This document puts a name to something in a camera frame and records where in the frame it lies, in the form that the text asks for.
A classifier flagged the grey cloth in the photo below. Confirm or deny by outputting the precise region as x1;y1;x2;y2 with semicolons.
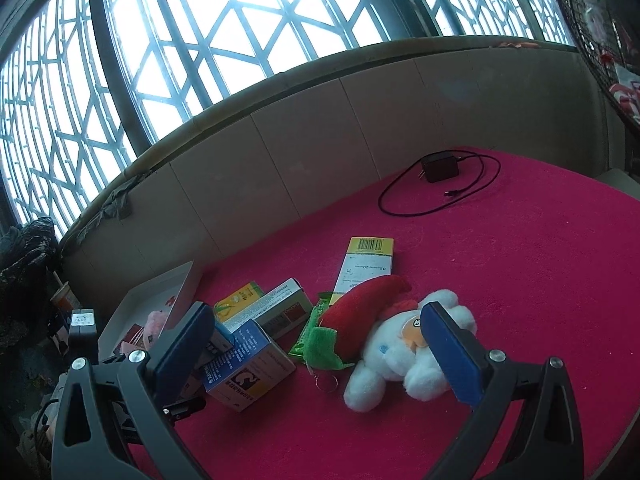
60;170;151;251

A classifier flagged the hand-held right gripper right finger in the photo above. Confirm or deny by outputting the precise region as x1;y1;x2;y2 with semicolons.
420;300;586;480

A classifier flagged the green foil packet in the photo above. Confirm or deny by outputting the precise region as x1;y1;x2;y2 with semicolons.
289;297;333;363

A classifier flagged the white plush toy red hat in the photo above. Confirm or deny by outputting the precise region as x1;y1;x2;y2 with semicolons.
343;287;478;413

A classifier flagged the black power adapter with cable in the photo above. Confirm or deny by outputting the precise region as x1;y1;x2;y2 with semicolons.
378;150;502;218

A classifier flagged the window with metal grille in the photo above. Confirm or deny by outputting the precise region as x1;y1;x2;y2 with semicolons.
0;0;581;241

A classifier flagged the red white back cushion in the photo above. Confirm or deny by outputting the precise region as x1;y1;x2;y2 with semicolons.
607;77;640;121

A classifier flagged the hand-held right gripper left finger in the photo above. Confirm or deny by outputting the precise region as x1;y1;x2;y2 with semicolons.
50;301;216;480

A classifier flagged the black plastic bag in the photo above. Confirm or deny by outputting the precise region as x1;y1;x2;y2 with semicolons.
0;217;63;351

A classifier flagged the orange drink cup with straw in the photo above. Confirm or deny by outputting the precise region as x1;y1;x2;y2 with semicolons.
50;272;81;321

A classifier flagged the pink plush toy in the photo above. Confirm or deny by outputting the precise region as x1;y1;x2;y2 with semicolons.
144;310;170;351

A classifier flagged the red chili plush with keyring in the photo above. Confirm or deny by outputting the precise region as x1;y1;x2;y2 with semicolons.
303;274;413;395

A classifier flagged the hanging wicker chair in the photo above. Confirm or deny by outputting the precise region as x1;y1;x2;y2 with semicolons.
550;0;640;133

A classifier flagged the long white box yellow end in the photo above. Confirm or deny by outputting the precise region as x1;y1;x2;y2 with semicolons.
332;236;396;306

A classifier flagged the small white box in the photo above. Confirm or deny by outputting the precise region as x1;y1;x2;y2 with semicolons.
200;324;236;368

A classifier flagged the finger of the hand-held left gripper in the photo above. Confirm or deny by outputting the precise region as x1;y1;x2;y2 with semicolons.
162;395;207;418

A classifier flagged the white cardboard tray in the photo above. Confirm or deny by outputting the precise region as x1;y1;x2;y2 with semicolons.
97;260;203;361

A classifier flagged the yellow box with green print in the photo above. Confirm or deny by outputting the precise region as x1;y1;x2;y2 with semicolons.
214;281;266;323

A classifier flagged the white box with red side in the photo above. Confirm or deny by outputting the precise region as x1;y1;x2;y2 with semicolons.
252;278;313;339

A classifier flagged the blue white medicine box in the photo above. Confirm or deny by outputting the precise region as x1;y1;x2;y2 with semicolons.
202;319;297;412

